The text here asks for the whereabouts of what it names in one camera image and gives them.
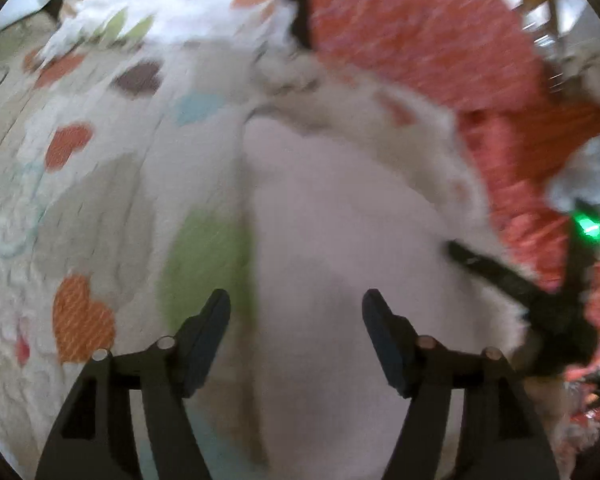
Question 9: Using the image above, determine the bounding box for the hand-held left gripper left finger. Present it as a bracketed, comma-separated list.
[35, 288, 232, 480]

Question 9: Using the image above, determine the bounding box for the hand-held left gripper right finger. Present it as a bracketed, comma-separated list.
[361, 288, 563, 480]

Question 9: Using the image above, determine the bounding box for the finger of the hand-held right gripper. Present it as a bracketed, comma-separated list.
[446, 239, 553, 308]

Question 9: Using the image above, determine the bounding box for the pale pink small garment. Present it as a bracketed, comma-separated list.
[239, 109, 528, 480]

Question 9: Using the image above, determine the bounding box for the grey white cloth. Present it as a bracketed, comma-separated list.
[545, 47, 600, 213]

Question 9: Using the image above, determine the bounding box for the printed quilted bed blanket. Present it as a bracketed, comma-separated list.
[0, 10, 531, 480]

